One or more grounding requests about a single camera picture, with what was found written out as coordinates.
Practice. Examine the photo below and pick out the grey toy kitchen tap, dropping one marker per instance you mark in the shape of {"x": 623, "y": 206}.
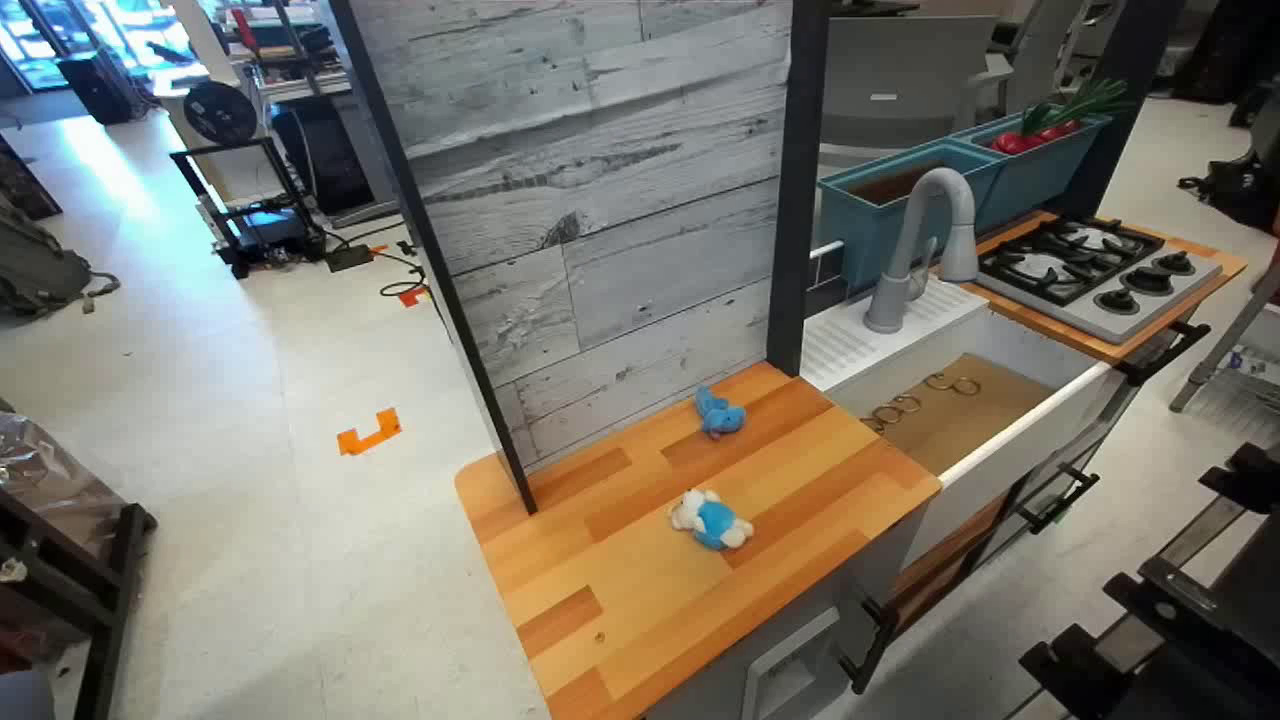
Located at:
{"x": 938, "y": 219}

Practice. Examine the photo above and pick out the blue toy on counter back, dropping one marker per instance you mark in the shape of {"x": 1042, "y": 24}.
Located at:
{"x": 719, "y": 419}

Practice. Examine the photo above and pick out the blue white toy front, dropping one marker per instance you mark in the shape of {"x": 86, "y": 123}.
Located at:
{"x": 709, "y": 521}

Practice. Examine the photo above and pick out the grey wood back panel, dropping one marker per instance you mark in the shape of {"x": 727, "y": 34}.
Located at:
{"x": 599, "y": 194}

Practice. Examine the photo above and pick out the orange floor marker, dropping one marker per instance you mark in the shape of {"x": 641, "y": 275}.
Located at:
{"x": 356, "y": 442}

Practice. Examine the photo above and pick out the teal planter box near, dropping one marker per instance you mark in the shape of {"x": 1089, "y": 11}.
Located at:
{"x": 864, "y": 206}

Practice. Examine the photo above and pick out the teal planter box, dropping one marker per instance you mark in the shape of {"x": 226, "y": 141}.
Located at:
{"x": 1031, "y": 175}
{"x": 864, "y": 206}

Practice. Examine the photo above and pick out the white toy sink basin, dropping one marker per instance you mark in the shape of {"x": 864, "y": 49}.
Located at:
{"x": 958, "y": 384}

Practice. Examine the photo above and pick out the black cart on floor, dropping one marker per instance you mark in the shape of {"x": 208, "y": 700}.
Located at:
{"x": 246, "y": 232}

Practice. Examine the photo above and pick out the teal planter box far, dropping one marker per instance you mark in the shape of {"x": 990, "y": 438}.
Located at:
{"x": 1031, "y": 175}

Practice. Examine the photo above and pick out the grey toy stove top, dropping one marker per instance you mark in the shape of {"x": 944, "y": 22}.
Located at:
{"x": 1097, "y": 278}

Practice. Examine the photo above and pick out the red and green toy vegetables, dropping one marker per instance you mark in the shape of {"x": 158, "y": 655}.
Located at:
{"x": 1056, "y": 118}

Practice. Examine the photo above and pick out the black vertical post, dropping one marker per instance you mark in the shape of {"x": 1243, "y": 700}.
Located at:
{"x": 799, "y": 182}

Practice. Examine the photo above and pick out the black cabinet handle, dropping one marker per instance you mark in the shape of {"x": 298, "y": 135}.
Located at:
{"x": 1052, "y": 496}

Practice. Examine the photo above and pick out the black oven door handle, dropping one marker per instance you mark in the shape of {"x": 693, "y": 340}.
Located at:
{"x": 1150, "y": 366}

